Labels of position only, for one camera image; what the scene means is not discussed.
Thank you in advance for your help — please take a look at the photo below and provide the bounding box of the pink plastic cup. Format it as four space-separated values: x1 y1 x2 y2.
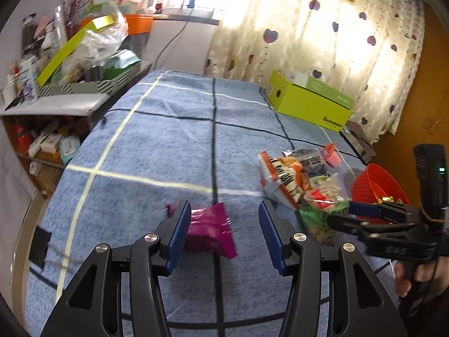
321 143 342 166

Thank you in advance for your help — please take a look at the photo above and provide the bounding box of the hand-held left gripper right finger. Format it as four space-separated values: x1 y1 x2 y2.
258 200 409 337

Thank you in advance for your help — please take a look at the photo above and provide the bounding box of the white side table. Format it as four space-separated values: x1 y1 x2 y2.
0 93 113 116

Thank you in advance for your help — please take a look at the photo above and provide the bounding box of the clear bag with green label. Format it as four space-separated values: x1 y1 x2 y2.
299 206 348 244

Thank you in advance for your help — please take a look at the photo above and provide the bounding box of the red plastic bowl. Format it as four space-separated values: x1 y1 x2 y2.
351 163 411 225

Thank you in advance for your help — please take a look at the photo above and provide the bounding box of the heart print curtain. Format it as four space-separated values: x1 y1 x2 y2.
203 0 427 137

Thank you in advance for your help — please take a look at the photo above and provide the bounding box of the black binder clip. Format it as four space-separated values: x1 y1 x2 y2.
30 226 52 270

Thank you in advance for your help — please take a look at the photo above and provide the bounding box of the orange brown snack packet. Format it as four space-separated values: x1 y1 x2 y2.
258 152 313 209

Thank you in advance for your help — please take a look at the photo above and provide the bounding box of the clear plastic bag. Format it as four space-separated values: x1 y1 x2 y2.
59 3 129 78

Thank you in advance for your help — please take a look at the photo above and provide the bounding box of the lime green cardboard box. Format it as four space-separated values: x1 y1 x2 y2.
268 69 355 132

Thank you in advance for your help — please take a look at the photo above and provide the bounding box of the brown wooden wardrobe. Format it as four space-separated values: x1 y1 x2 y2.
372 3 449 183

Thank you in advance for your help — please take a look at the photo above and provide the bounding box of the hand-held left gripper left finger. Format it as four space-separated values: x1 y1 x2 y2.
40 199 193 337

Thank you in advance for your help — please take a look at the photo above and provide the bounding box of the red bottle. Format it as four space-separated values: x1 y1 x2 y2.
14 123 33 155

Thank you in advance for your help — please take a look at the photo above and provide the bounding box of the blue checked tablecloth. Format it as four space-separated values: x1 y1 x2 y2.
24 70 404 337

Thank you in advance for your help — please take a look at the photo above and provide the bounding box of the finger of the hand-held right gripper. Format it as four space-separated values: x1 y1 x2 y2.
348 200 423 220
327 215 374 241

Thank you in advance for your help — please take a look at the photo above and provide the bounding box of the black snack packet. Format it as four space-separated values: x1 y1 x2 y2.
282 148 339 179

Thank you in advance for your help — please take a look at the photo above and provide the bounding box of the person's right hand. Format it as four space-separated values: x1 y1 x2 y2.
395 254 449 300

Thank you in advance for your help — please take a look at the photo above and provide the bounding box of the purple snack packet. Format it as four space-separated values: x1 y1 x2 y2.
166 202 237 259

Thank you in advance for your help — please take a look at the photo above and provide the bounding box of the dark jar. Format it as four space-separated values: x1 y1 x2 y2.
22 14 39 57

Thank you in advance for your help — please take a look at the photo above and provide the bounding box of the teal packet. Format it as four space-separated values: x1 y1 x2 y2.
103 50 141 71

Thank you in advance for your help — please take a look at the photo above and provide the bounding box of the orange plastic container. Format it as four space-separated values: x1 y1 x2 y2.
124 14 155 36

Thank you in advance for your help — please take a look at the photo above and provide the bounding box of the black charger cable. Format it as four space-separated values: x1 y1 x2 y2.
154 17 192 71

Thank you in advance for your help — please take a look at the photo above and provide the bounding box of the clear bag with red label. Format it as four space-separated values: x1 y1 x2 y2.
303 176 349 213

